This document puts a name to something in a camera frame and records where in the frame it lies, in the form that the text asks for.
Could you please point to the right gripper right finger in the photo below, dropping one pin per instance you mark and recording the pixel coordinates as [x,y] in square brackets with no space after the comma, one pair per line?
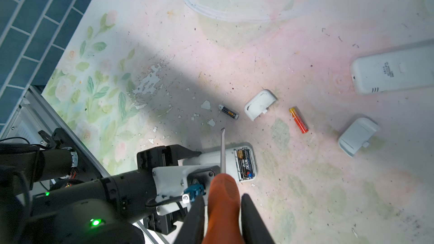
[254,230]

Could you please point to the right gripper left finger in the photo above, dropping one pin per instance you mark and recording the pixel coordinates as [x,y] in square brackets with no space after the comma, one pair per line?
[193,228]

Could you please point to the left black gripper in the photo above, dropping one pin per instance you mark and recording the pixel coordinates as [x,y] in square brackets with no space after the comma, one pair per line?
[162,156]

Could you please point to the orange handled screwdriver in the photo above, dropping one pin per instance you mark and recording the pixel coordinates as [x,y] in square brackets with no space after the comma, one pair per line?
[224,205]

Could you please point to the black blue Handa battery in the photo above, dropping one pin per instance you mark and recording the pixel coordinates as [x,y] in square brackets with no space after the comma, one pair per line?
[248,164]

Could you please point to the white remote control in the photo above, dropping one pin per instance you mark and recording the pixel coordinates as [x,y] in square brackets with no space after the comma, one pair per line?
[232,164]
[403,68]

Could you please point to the small dark battery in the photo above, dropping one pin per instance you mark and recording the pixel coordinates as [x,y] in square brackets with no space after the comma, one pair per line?
[229,112]

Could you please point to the white battery cover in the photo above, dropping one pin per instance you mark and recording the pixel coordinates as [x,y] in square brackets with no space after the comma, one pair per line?
[259,104]
[357,136]

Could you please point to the small orange battery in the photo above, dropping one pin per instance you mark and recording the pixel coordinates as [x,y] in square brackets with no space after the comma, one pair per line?
[298,120]

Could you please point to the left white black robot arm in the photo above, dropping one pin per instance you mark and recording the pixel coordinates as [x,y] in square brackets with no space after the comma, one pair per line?
[100,211]

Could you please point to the black gold battery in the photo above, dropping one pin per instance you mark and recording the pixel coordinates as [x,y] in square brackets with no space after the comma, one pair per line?
[240,155]

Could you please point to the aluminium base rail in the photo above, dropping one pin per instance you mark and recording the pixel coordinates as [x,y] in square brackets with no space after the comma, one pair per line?
[64,163]

